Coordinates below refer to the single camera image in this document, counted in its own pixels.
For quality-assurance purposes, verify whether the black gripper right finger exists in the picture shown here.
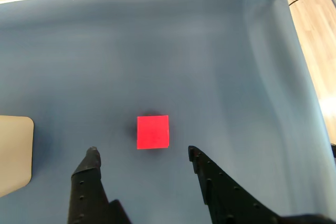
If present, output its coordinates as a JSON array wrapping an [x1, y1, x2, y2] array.
[[187, 145, 336, 224]]

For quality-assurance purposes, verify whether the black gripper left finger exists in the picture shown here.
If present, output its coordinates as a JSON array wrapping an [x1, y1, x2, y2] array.
[[67, 146, 132, 224]]

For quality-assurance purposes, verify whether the red cube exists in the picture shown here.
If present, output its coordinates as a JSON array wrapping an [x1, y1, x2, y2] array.
[[136, 114, 170, 151]]

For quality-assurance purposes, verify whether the beige metal square box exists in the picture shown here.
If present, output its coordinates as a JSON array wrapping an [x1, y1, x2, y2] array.
[[0, 115, 35, 198]]

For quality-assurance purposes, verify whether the blue table mat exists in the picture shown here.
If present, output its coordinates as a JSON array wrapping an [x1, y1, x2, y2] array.
[[0, 0, 336, 224]]

